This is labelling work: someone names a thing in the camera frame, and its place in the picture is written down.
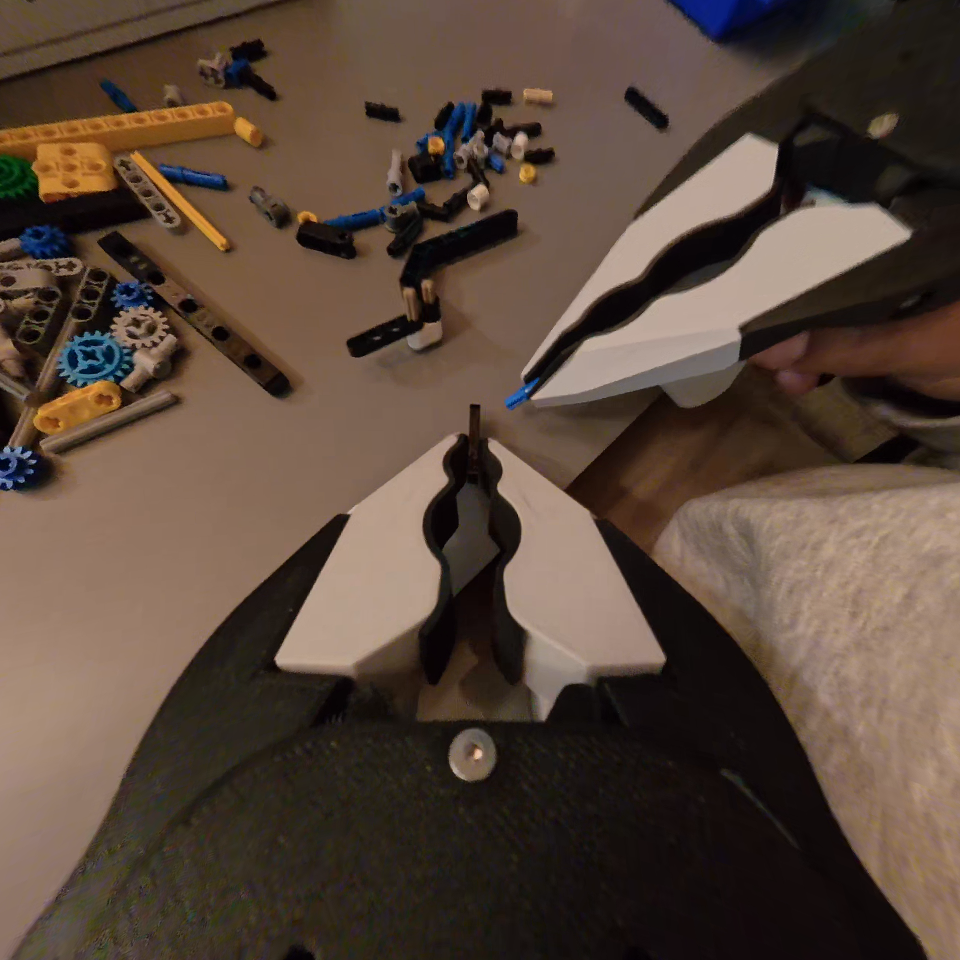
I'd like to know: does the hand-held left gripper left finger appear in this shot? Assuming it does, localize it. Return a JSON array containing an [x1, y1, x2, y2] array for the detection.
[[274, 432, 471, 706]]

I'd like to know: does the black bent lego beam assembly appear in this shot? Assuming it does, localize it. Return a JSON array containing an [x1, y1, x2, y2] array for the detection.
[[346, 210, 519, 358]]

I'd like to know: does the large blue lego gear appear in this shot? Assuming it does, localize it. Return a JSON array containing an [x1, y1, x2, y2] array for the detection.
[[57, 331, 135, 388]]

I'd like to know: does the blue plastic box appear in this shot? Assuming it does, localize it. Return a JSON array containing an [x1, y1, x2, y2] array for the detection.
[[666, 0, 790, 40]]

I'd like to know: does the long black lego beam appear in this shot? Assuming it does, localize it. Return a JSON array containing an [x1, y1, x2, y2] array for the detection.
[[97, 230, 293, 398]]

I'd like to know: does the yellow lego connector block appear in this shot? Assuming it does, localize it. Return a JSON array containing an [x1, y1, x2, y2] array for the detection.
[[33, 142, 120, 204]]

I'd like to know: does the pile of small lego pins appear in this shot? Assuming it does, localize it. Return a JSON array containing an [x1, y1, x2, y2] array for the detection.
[[381, 97, 558, 261]]

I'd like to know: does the grey lego axle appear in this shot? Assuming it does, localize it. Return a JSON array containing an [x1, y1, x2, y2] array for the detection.
[[39, 390, 180, 454]]

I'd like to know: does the grey blue black connector assembly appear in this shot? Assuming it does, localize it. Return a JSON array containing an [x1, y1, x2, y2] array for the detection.
[[196, 39, 279, 102]]

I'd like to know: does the long yellow lego beam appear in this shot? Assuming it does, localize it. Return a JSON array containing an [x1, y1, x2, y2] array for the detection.
[[0, 101, 238, 160]]

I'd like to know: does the short black lego liftarm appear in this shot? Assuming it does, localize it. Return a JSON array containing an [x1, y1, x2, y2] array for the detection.
[[295, 219, 358, 261]]

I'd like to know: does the person's grey fleece lap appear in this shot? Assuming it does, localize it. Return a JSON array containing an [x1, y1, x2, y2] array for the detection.
[[652, 463, 960, 960]]

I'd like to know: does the person's right hand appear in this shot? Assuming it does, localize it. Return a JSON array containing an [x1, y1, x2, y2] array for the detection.
[[750, 303, 960, 399]]

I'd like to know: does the grey lego gear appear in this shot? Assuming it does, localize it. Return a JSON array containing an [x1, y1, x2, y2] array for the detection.
[[110, 305, 171, 351]]

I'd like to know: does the green lego gear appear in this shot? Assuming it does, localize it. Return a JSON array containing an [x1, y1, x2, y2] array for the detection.
[[0, 153, 39, 201]]

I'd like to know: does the dark grey lego pin connector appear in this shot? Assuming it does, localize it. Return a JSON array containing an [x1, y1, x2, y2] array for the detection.
[[249, 185, 293, 229]]

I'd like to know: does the lego instruction booklet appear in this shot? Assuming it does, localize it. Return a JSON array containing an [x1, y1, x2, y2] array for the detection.
[[0, 0, 283, 81]]

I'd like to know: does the thin grey lego liftarm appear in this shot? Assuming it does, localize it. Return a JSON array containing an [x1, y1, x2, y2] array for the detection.
[[112, 153, 184, 229]]

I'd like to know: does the short yellow lego liftarm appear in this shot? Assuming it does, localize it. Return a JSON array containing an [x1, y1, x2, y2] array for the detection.
[[33, 380, 123, 435]]

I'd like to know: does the grey lego cross connector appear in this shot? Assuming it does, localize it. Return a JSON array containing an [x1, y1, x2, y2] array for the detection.
[[120, 333, 182, 392]]

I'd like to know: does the thin yellow lego axle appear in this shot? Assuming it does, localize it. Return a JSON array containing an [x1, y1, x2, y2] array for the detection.
[[130, 150, 232, 253]]

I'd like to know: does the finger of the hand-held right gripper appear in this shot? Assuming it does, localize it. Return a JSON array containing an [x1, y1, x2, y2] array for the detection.
[[521, 135, 781, 387], [528, 204, 912, 408]]

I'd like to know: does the heap of grey lego beams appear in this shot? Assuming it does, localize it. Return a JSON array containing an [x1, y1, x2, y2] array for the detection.
[[0, 255, 114, 451]]

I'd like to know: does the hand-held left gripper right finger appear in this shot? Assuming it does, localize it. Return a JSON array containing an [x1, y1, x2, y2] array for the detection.
[[478, 438, 667, 721]]

